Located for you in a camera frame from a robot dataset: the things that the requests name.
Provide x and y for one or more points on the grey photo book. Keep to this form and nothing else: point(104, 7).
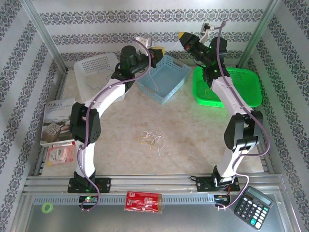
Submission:
point(58, 113)

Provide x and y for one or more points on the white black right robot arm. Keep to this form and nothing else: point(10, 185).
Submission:
point(241, 130)

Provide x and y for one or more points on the white plastic mesh basket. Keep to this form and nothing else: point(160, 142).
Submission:
point(77, 70)

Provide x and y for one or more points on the aluminium mounting rail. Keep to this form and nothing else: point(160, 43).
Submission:
point(154, 181)

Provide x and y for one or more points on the aluminium frame post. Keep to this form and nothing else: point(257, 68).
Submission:
point(258, 33)
point(46, 36)

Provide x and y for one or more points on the black desk calculator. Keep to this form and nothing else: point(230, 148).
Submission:
point(253, 207)

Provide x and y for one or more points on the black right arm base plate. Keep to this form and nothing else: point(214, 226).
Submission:
point(205, 184)

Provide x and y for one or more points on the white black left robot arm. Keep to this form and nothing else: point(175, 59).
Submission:
point(88, 157)

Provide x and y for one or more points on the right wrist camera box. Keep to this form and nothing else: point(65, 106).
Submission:
point(206, 27)

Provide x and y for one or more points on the green plastic mesh basket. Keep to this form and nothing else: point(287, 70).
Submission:
point(246, 84)

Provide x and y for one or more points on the red snack packet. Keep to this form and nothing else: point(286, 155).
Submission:
point(143, 201)

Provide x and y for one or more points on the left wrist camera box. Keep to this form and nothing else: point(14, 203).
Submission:
point(144, 41)

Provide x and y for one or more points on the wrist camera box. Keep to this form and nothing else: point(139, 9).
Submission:
point(206, 27)
point(144, 41)

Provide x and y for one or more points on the green tape roll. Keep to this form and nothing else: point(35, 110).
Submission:
point(43, 207)

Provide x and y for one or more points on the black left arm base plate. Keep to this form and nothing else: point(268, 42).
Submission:
point(103, 184)

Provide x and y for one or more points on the pink blister package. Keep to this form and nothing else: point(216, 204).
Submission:
point(60, 154)

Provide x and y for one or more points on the light blue plastic basket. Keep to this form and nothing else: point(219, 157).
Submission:
point(166, 79)

